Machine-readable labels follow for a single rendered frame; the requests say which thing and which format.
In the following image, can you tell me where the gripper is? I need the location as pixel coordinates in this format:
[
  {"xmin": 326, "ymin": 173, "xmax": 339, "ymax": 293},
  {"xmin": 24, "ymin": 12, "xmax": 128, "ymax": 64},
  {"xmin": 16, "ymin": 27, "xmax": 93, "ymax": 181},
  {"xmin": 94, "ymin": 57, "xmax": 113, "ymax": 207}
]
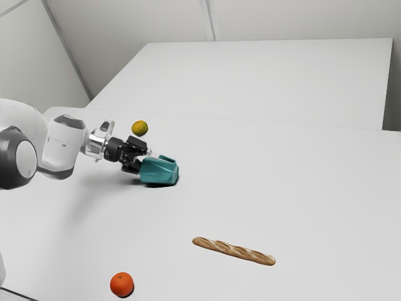
[{"xmin": 104, "ymin": 135, "xmax": 159, "ymax": 174}]

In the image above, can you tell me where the baguette bread loaf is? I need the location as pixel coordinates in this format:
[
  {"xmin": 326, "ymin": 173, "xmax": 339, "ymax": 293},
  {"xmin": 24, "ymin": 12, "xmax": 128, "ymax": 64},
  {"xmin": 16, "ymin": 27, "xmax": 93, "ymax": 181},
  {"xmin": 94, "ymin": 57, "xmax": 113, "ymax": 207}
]
[{"xmin": 192, "ymin": 236, "xmax": 276, "ymax": 267}]

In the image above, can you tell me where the yellow-green citrus fruit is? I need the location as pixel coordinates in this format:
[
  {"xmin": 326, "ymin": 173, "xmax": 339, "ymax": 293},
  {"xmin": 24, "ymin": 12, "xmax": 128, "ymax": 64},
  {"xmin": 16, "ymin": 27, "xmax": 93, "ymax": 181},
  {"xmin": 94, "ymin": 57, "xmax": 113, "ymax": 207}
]
[{"xmin": 131, "ymin": 120, "xmax": 149, "ymax": 137}]

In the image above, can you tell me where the orange fruit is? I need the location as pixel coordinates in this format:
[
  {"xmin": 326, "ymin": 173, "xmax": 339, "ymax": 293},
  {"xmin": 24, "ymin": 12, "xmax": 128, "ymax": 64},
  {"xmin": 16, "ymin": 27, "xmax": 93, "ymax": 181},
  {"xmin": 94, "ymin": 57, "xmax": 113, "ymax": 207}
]
[{"xmin": 110, "ymin": 272, "xmax": 135, "ymax": 298}]

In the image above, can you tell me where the teal faceted mug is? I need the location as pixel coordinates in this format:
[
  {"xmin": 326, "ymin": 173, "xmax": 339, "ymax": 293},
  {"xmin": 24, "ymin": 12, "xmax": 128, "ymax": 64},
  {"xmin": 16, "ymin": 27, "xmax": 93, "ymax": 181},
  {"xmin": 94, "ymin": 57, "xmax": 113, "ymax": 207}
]
[{"xmin": 138, "ymin": 154, "xmax": 180, "ymax": 186}]

